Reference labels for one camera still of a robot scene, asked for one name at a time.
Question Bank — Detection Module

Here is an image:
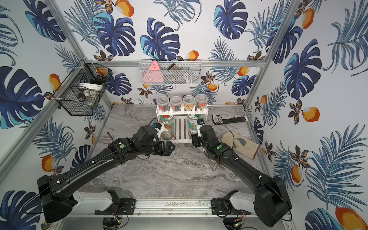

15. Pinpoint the tomato lid seed jar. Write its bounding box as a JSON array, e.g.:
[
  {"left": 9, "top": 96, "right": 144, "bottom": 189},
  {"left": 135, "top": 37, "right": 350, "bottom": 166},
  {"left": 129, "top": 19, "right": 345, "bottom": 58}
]
[{"left": 161, "top": 121, "right": 175, "bottom": 140}]

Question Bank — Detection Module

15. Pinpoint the green tree lid jar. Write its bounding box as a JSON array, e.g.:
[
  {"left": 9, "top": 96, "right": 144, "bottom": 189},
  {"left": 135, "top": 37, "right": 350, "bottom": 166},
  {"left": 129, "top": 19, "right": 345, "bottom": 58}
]
[{"left": 187, "top": 114, "right": 202, "bottom": 122}]

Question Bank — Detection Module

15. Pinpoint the white slatted wooden shelf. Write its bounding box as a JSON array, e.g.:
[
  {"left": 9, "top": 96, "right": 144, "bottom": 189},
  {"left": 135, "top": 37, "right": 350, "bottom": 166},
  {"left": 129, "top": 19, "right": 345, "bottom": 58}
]
[{"left": 156, "top": 104, "right": 209, "bottom": 144}]

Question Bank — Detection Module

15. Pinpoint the strawberry lid seed jar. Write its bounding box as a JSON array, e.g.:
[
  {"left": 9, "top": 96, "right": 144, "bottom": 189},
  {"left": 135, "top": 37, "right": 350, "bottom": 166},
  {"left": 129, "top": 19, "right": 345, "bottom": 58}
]
[{"left": 160, "top": 115, "right": 174, "bottom": 122}]

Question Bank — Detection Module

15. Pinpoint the clear lidless jar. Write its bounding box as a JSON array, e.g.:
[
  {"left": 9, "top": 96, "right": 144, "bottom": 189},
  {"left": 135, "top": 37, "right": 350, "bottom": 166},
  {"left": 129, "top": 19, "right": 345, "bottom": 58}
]
[
  {"left": 156, "top": 96, "right": 170, "bottom": 112},
  {"left": 170, "top": 96, "right": 183, "bottom": 112}
]

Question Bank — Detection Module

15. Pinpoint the carrot lid seed jar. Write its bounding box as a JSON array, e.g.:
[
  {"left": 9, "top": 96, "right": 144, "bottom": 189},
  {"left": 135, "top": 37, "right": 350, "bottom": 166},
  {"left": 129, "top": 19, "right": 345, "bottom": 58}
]
[{"left": 188, "top": 120, "right": 198, "bottom": 139}]

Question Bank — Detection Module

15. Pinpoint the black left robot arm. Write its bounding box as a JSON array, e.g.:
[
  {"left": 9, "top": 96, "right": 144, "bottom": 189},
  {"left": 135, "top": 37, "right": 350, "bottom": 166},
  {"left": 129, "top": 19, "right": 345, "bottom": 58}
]
[{"left": 37, "top": 125, "right": 175, "bottom": 223}]

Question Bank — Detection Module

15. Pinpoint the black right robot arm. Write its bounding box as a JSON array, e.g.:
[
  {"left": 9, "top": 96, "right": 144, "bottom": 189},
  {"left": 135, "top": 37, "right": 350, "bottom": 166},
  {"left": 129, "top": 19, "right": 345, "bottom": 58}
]
[{"left": 191, "top": 125, "right": 292, "bottom": 227}]

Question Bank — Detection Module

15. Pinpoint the black remote control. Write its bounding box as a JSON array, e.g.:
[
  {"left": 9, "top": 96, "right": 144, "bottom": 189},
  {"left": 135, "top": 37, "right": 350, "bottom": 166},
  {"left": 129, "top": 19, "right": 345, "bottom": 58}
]
[{"left": 212, "top": 115, "right": 247, "bottom": 125}]

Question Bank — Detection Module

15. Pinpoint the beige work glove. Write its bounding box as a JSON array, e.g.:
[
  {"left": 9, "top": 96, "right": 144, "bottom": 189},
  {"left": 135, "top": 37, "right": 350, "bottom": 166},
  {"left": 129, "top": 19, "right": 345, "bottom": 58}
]
[{"left": 220, "top": 131, "right": 260, "bottom": 160}]

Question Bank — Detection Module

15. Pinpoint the pink triangle object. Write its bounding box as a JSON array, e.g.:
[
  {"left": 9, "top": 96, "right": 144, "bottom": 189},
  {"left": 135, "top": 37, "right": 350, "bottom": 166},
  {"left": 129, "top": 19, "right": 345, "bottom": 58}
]
[{"left": 142, "top": 61, "right": 164, "bottom": 84}]

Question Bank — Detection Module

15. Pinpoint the white bowl in basket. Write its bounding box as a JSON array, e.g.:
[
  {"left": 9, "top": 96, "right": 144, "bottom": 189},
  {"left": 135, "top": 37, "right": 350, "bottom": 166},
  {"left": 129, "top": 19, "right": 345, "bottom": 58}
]
[{"left": 79, "top": 83, "right": 103, "bottom": 91}]

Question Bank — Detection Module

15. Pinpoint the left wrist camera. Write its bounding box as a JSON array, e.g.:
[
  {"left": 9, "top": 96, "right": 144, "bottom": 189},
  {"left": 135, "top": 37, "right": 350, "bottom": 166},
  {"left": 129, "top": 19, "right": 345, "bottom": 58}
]
[{"left": 152, "top": 122, "right": 163, "bottom": 139}]

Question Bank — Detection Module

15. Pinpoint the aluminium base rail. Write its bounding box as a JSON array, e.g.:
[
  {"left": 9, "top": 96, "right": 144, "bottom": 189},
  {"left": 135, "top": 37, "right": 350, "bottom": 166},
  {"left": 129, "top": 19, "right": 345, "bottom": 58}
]
[{"left": 54, "top": 197, "right": 291, "bottom": 218}]

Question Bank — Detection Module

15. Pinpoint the clear wall-mounted tray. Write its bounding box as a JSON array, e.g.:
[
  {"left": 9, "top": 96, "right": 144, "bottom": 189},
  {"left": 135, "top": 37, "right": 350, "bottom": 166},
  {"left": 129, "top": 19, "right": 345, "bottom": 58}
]
[{"left": 139, "top": 59, "right": 203, "bottom": 85}]

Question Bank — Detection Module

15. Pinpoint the black wire basket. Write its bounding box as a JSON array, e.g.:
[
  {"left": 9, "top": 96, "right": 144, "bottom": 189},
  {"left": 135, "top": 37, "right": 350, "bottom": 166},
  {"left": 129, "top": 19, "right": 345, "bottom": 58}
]
[{"left": 53, "top": 59, "right": 112, "bottom": 117}]

